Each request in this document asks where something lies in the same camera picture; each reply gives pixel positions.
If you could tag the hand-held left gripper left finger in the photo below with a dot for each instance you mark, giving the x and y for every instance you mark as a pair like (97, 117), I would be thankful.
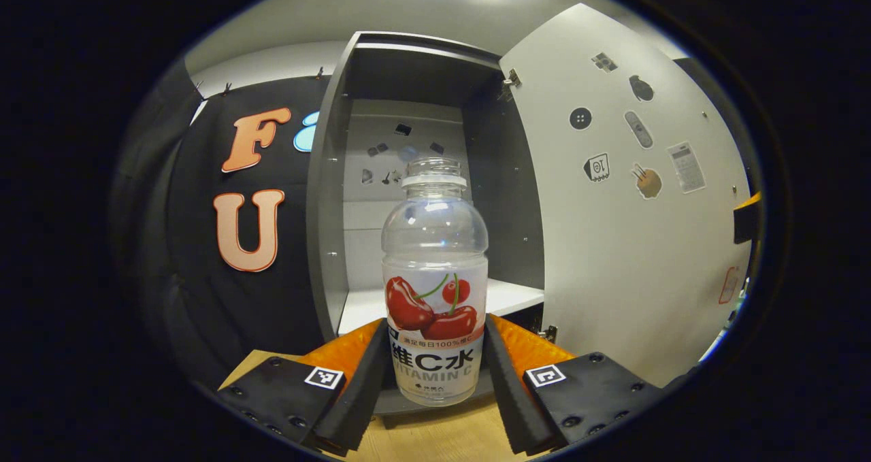
(364, 394)

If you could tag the metal door hinge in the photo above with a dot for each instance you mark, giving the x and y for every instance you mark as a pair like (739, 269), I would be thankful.
(512, 81)
(548, 333)

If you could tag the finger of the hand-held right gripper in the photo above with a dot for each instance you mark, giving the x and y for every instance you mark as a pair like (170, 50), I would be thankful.
(745, 227)

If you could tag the clear cherry label bottle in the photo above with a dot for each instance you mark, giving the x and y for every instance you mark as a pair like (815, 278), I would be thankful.
(435, 244)

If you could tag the black backdrop cloth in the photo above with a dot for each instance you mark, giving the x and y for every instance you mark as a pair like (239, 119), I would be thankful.
(204, 299)

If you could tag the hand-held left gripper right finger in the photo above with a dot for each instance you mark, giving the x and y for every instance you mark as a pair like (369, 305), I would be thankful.
(510, 394)

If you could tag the white cabinet door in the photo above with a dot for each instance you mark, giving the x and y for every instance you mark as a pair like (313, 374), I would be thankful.
(633, 278)

